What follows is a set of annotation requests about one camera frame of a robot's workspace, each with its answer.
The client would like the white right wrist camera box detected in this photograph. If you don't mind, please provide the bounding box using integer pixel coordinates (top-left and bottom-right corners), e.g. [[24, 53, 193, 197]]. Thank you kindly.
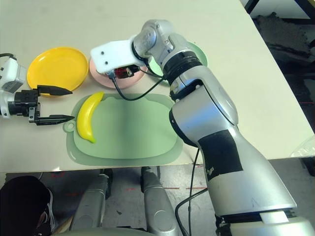
[[90, 38, 143, 75]]

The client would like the pink plastic plate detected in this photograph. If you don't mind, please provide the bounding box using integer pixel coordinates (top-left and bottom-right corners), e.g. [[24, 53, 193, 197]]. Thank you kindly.
[[89, 58, 148, 89]]

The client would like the wooden stick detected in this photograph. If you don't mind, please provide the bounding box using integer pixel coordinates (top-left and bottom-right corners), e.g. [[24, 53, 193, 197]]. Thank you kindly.
[[55, 215, 75, 232]]

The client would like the grey robot waist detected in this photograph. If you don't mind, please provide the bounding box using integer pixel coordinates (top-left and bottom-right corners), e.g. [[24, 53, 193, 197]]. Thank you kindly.
[[53, 227, 148, 236]]

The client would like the silver left robot leg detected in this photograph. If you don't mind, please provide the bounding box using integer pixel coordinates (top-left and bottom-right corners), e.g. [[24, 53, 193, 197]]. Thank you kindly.
[[70, 168, 114, 232]]

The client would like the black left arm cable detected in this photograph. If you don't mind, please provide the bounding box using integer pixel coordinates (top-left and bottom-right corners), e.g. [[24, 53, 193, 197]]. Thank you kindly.
[[0, 52, 18, 61]]

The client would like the yellow plastic plate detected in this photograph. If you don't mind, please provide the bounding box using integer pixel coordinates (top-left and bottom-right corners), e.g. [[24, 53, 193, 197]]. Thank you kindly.
[[26, 46, 89, 98]]

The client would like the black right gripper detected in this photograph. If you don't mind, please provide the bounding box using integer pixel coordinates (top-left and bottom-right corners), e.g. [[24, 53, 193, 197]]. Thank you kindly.
[[108, 64, 141, 80]]

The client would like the large green cutting mat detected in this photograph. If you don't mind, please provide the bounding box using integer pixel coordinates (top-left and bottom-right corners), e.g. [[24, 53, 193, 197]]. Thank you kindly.
[[64, 92, 184, 166]]

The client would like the mint green plastic plate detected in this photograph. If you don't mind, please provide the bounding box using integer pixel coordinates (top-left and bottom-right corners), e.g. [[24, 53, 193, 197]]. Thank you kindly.
[[148, 41, 208, 87]]

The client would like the silver robot leg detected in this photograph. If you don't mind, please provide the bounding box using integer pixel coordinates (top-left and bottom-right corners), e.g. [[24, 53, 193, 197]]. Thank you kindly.
[[140, 166, 180, 236], [70, 168, 114, 232]]

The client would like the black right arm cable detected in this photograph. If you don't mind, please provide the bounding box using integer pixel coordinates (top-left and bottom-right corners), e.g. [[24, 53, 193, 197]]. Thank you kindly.
[[112, 71, 209, 236]]

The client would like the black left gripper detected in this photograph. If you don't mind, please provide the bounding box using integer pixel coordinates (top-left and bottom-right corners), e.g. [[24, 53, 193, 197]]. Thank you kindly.
[[13, 85, 75, 126]]

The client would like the clear plastic bag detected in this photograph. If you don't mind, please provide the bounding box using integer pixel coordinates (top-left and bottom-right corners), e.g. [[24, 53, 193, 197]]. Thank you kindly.
[[290, 136, 315, 159]]

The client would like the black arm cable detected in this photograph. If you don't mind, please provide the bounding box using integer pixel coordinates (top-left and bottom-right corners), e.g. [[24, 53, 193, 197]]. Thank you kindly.
[[112, 71, 209, 236], [0, 52, 18, 61]]

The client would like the bystander black trouser leg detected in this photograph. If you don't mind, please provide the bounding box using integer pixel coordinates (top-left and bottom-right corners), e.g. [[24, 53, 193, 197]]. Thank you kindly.
[[0, 176, 54, 236]]

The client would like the small green cutting board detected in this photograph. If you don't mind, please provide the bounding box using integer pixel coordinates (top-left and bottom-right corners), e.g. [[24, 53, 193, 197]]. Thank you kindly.
[[73, 95, 178, 160]]

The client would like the black white sneaker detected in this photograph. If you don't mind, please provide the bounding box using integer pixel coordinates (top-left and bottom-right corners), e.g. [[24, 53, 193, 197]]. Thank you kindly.
[[36, 191, 56, 234]]

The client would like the yellow toy banana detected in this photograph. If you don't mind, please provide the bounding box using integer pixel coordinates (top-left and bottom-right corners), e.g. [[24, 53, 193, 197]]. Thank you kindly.
[[76, 91, 105, 143]]

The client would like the silver right robot leg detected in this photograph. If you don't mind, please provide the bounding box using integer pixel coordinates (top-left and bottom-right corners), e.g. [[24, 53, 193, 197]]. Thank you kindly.
[[140, 166, 180, 236]]

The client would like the black metal frame bar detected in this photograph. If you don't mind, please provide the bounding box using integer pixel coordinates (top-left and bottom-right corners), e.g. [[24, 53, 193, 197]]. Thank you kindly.
[[243, 0, 259, 14]]

